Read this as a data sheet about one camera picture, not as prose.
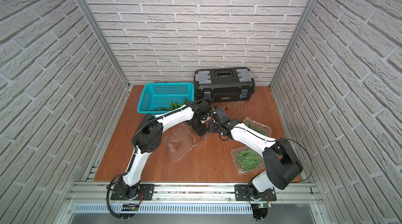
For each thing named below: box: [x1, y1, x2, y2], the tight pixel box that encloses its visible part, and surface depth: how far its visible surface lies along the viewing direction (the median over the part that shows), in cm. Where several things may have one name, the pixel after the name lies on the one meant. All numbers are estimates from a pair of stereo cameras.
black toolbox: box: [193, 67, 256, 103], surface depth 102 cm
